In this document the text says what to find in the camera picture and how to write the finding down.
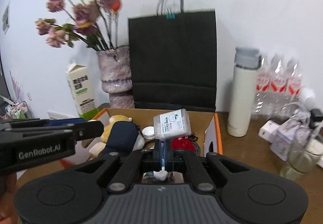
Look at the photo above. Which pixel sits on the green white milk carton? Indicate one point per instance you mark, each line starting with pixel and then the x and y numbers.
pixel 81 90

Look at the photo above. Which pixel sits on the clear cotton swab jar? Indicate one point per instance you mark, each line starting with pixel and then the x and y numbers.
pixel 173 124

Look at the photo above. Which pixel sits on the white charger cube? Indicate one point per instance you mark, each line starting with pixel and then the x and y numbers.
pixel 268 131

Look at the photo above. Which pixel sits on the pink marbled vase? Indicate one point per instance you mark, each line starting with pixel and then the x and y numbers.
pixel 115 76

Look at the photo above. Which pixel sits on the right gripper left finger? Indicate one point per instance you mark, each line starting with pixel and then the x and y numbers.
pixel 77 194

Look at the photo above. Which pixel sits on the white power strip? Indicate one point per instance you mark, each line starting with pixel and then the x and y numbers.
pixel 315 148

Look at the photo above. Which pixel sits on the navy blue pouch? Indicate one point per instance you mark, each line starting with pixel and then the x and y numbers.
pixel 122 138

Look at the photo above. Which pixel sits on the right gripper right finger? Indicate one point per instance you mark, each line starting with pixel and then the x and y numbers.
pixel 245 193

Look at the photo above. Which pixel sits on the clear water bottle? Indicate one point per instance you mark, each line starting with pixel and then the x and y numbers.
pixel 260 107
pixel 294 80
pixel 278 82

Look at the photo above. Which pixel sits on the white round lid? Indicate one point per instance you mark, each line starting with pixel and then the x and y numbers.
pixel 148 132

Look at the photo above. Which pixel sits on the white thermos bottle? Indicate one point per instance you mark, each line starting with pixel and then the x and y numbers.
pixel 246 65

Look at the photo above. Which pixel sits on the white round lamp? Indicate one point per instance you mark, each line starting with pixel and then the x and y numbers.
pixel 307 98

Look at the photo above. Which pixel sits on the dried pink flowers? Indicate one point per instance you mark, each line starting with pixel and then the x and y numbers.
pixel 94 22

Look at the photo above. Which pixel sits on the black paper bag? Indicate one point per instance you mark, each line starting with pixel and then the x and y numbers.
pixel 173 59

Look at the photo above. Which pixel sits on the white yellow plush toy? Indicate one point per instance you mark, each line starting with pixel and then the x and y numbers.
pixel 112 120

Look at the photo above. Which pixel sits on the white round cap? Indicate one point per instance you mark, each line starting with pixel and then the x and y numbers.
pixel 160 175

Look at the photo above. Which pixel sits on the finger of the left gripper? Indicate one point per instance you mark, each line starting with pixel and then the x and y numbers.
pixel 75 132
pixel 36 122

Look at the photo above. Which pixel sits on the red cardboard box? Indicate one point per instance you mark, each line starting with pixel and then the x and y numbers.
pixel 205 125

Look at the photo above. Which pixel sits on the clear glass cup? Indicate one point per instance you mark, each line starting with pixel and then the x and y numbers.
pixel 299 161

